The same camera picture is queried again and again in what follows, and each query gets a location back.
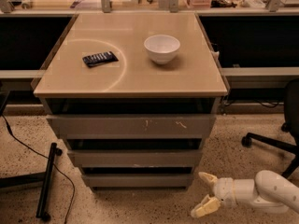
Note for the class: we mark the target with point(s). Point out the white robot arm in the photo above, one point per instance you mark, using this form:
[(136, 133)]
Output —
[(268, 192)]

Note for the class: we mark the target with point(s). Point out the grey middle drawer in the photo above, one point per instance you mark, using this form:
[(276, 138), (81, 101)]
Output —
[(142, 158)]

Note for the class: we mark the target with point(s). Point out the dark snack packet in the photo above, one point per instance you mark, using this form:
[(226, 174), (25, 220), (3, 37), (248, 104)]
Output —
[(100, 58)]

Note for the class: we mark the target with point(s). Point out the grey drawer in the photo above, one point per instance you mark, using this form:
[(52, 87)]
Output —
[(138, 181), (142, 158), (131, 126)]

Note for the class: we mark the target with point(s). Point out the grey drawer cabinet beige top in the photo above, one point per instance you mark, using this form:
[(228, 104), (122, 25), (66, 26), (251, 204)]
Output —
[(191, 84)]

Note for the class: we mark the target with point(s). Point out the grey bottom drawer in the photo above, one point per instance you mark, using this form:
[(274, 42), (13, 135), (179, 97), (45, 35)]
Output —
[(138, 181)]

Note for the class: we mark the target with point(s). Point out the grey top drawer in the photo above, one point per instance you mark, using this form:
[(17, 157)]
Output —
[(131, 126)]

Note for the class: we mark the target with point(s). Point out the white ceramic bowl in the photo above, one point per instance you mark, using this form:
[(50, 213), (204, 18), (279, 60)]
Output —
[(162, 49)]

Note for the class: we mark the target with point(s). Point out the black stand base with wheels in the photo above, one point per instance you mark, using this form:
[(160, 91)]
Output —
[(43, 178)]

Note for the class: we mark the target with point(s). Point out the long background workbench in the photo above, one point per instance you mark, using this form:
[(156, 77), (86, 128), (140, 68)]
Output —
[(29, 28)]

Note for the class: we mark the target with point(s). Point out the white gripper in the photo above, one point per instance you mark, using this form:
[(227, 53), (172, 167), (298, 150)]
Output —
[(224, 191)]

